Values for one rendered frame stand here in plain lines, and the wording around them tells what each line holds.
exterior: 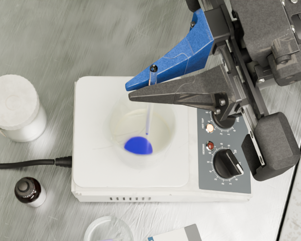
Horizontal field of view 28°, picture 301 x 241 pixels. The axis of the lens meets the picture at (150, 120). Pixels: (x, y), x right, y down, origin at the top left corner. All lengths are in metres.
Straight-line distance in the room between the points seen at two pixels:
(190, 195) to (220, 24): 0.24
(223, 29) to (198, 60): 0.03
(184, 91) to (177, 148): 0.19
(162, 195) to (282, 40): 0.29
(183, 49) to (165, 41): 0.30
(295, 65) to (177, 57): 0.10
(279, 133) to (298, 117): 0.32
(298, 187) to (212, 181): 0.12
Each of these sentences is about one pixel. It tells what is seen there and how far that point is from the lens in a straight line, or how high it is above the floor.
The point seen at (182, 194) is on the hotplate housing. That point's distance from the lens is 0.64.
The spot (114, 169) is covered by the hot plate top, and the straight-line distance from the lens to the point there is 0.62.
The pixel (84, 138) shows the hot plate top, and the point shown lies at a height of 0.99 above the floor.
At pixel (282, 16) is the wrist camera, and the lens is 0.40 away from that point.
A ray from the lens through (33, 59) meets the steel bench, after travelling 0.75.
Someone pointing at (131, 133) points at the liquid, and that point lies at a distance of 0.60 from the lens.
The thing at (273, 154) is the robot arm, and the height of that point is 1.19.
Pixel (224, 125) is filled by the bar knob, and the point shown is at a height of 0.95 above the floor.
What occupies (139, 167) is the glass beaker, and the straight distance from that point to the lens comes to 0.60.
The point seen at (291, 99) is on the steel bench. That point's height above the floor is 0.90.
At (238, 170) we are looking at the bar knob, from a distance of 0.65.
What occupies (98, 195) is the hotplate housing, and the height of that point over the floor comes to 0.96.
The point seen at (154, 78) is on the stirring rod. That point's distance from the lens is 0.43.
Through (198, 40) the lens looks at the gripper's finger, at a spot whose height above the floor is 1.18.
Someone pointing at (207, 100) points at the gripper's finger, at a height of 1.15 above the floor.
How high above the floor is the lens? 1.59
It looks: 75 degrees down
